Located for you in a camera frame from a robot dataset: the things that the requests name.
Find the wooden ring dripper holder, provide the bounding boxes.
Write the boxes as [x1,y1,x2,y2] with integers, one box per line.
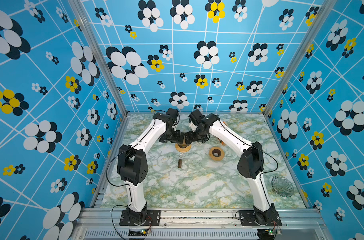
[175,144,191,153]

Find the glass server with wooden handle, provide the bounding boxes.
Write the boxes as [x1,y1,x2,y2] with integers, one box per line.
[178,153,184,168]

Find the clear glass dripper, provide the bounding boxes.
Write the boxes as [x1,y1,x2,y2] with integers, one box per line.
[271,176,294,198]

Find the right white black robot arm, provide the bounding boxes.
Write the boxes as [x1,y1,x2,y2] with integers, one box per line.
[185,110,282,226]

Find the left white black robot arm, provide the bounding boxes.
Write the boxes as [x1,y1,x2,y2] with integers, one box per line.
[117,108,183,224]

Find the orange coffee filter pack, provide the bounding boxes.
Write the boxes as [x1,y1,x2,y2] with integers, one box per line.
[217,120,229,146]

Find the left green circuit board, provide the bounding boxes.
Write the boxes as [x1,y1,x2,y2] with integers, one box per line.
[128,229,151,237]

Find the green circuit board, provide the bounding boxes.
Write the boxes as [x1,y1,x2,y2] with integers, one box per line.
[258,229,277,240]
[128,229,151,237]

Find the right green circuit board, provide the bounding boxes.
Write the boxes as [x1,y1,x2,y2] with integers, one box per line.
[258,229,277,240]

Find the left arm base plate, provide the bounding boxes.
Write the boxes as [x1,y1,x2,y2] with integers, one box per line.
[119,208,162,227]

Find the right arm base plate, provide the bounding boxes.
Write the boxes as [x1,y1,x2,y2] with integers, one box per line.
[235,210,282,227]

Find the left aluminium corner post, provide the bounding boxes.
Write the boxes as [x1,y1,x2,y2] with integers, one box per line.
[69,0,128,119]

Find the aluminium corner post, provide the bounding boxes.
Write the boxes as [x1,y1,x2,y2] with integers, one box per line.
[263,0,337,119]
[69,0,128,119]

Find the aluminium front rail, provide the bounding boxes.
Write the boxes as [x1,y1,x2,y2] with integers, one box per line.
[71,208,332,240]

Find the right aluminium corner post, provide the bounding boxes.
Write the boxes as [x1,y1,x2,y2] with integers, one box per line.
[263,0,337,119]

